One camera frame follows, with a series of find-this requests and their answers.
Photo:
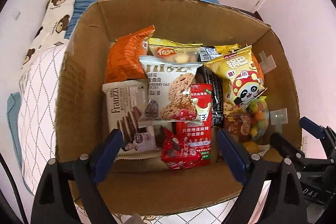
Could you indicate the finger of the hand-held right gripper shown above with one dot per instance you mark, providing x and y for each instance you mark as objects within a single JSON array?
[
  {"x": 286, "y": 144},
  {"x": 312, "y": 126}
]

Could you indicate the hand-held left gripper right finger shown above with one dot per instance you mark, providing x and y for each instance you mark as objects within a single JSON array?
[{"x": 231, "y": 155}]

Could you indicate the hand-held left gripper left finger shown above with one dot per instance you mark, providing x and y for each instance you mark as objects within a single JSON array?
[{"x": 107, "y": 155}]

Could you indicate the cardboard box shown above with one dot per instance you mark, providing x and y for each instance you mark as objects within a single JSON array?
[{"x": 147, "y": 187}]

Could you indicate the orange snack packet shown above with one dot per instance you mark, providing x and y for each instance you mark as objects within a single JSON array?
[
  {"x": 123, "y": 58},
  {"x": 258, "y": 70}
]

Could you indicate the clear bag of brown snacks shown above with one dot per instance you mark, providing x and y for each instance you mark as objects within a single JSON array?
[{"x": 237, "y": 127}]

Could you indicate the small yellow snack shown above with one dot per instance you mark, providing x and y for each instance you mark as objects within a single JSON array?
[{"x": 249, "y": 147}]

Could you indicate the clear bag of coloured candy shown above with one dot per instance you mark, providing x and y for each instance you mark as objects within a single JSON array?
[{"x": 260, "y": 119}]

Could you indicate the red spicy strip packet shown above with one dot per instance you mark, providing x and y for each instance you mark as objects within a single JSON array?
[{"x": 199, "y": 134}]

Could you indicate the beige wafer biscuit packet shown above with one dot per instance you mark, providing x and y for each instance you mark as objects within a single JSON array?
[{"x": 120, "y": 111}]

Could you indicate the red chocolate packet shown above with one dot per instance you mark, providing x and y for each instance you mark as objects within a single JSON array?
[{"x": 176, "y": 153}]

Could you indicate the black snack packet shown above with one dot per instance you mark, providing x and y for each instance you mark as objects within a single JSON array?
[{"x": 214, "y": 92}]

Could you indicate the yellow panda snack packet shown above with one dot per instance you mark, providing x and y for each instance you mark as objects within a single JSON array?
[{"x": 236, "y": 74}]

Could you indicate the white oat cookie packet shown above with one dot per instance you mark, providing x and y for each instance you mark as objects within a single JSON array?
[{"x": 168, "y": 87}]

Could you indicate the plain yellow snack packet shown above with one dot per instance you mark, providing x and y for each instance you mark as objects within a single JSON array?
[{"x": 225, "y": 48}]

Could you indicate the yellow clear cookie packet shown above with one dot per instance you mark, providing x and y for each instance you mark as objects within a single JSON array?
[{"x": 173, "y": 52}]

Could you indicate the bear print pillow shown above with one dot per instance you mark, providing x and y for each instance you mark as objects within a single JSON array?
[{"x": 55, "y": 16}]

